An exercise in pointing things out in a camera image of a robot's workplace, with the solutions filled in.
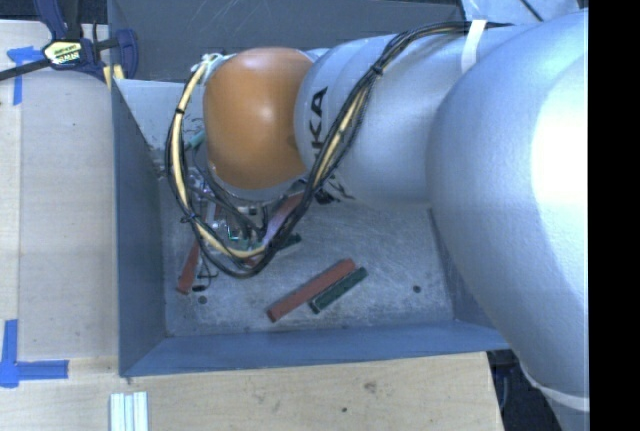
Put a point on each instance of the red-brown flat block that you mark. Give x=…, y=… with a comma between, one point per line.
x=284, y=218
x=310, y=291
x=189, y=269

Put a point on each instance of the grey metal bin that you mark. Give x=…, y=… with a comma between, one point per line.
x=350, y=239

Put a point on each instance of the dark green flat block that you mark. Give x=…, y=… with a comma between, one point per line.
x=339, y=290

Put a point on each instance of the pale wood flat board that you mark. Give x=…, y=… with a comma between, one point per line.
x=65, y=219

